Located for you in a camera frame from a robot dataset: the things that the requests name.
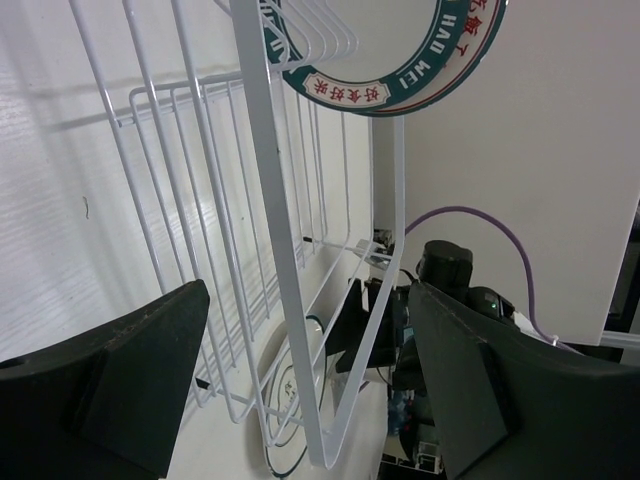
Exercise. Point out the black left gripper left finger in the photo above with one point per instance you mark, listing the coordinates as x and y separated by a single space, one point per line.
107 403

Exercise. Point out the green rimmed white plate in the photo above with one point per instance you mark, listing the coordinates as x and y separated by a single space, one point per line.
361 56

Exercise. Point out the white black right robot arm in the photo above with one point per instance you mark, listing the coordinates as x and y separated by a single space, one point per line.
446 361

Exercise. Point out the white wire dish rack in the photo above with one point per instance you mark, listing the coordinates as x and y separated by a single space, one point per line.
266 196

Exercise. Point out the orange sunburst ceramic plate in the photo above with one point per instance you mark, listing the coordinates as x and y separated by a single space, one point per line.
480 28

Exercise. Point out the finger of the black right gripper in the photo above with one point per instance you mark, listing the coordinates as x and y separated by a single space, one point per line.
346 335

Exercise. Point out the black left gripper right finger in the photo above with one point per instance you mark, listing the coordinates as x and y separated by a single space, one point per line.
578 415

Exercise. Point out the grey flower pattern plate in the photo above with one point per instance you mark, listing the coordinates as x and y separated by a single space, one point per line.
286 454

